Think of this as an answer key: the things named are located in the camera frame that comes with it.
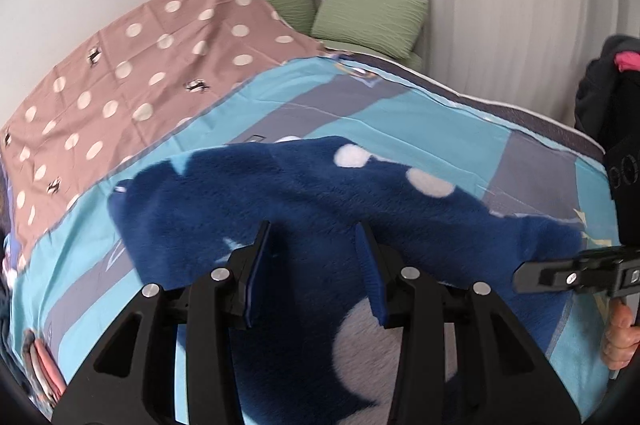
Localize blue fleece garment white patches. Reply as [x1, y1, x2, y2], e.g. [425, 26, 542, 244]
[108, 137, 582, 424]

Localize stack of folded clothes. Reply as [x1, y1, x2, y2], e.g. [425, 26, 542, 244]
[21, 329, 67, 408]

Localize person's right hand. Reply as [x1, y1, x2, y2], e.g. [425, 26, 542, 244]
[601, 298, 640, 371]

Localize pink polka dot sheet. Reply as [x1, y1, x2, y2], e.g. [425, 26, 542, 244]
[1, 0, 322, 254]

